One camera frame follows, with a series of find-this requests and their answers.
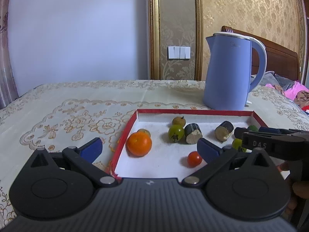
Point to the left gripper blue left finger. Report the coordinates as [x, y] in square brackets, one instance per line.
[91, 150]

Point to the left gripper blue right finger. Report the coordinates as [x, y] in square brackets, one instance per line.
[207, 150]

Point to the red cherry tomato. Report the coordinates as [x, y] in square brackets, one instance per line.
[194, 159]

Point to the long dark sugarcane piece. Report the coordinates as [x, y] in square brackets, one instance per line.
[224, 131]

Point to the green lime fruit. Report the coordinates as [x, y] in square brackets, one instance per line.
[237, 145]

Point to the green tomato with star calyx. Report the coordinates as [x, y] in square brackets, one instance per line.
[175, 133]

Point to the green cucumber piece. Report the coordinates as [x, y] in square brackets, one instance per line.
[252, 128]

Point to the brown longan fruit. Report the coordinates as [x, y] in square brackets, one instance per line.
[179, 121]

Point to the orange mandarin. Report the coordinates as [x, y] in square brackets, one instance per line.
[139, 144]

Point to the small yellow longan fruit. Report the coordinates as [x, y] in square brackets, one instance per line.
[145, 131]

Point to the person right hand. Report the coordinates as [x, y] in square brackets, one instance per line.
[300, 189]

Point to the floral lace tablecloth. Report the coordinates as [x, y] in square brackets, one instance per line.
[56, 116]

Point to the red shallow cardboard box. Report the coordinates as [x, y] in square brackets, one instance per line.
[167, 159]

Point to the pile of clothes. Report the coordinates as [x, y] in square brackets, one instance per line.
[293, 90]

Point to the blue electric kettle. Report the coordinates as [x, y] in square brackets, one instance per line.
[237, 65]

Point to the wooden bed headboard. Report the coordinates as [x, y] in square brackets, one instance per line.
[280, 59]

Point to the pink patterned curtain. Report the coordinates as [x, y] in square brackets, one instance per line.
[8, 87]

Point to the white wall switch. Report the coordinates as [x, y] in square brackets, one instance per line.
[179, 52]

